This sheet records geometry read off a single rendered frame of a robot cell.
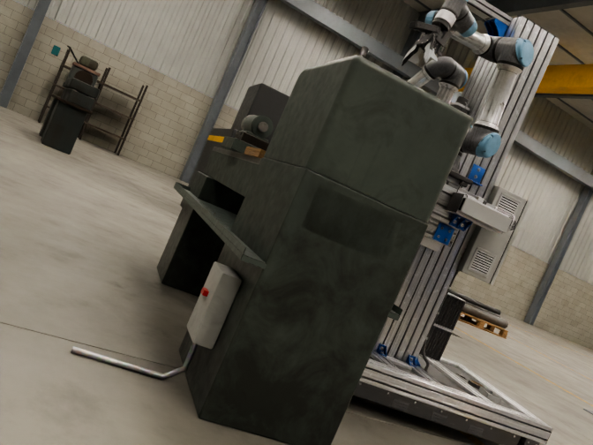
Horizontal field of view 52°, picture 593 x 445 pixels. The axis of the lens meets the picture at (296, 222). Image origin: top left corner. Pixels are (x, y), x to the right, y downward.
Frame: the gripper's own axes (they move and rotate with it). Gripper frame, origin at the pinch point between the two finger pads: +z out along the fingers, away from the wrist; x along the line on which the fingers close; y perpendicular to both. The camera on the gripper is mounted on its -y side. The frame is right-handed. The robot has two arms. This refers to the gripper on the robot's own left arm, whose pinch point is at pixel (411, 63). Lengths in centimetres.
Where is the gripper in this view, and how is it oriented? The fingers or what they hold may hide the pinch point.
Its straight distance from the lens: 244.0
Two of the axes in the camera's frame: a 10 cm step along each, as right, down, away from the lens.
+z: -5.3, 8.4, -1.0
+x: -4.3, -1.6, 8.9
